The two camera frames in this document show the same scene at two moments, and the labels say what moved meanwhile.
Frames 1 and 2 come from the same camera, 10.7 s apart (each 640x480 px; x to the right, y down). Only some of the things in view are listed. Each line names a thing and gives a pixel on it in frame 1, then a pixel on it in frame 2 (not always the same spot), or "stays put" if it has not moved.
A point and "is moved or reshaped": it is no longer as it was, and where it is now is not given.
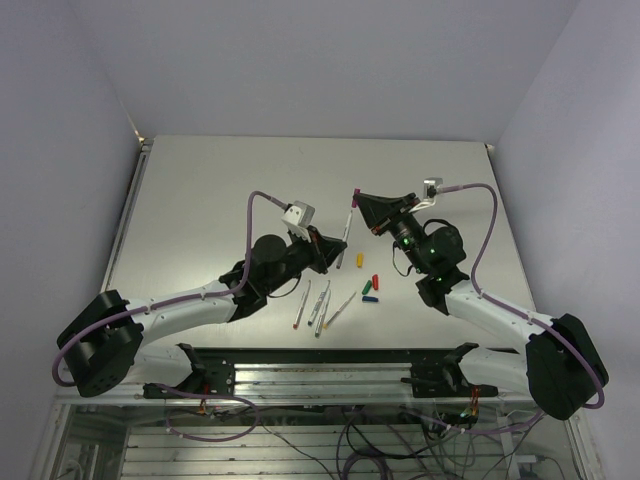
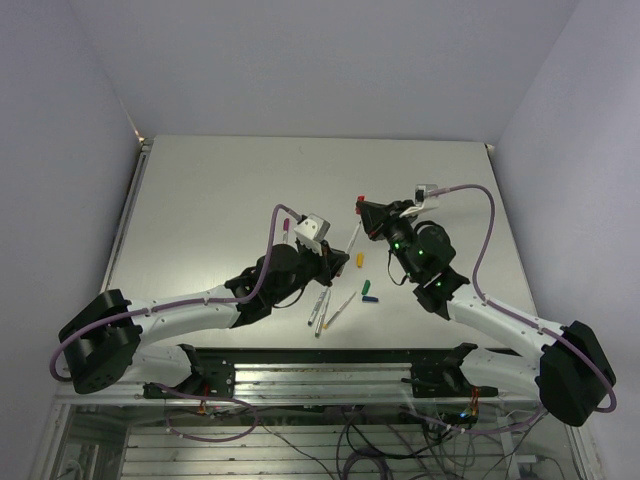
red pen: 299,313 -> 348,247
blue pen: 318,305 stays put
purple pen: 344,239 is moved or reshaped
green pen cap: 366,287 stays put
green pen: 322,316 stays put
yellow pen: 337,311 stays put
